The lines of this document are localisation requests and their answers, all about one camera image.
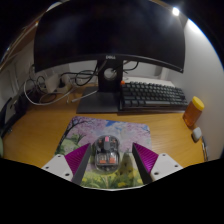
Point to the white power strip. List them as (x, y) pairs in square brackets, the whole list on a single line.
[(53, 83)]

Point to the transparent computer mouse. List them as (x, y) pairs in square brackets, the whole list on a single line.
[(106, 153)]

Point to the floral landscape print mouse pad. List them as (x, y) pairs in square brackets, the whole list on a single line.
[(83, 130)]

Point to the orange bottle with yellow cap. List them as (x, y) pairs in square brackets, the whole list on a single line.
[(192, 111)]

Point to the black keyboard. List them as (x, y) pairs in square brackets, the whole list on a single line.
[(153, 95)]

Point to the black laptop stand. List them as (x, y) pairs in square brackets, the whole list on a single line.
[(11, 116)]

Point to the white earbuds case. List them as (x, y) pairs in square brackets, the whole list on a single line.
[(196, 134)]

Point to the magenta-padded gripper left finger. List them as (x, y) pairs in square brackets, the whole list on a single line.
[(77, 159)]

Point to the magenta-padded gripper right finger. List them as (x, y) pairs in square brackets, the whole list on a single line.
[(146, 159)]

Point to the black computer monitor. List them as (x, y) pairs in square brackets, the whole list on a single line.
[(110, 30)]

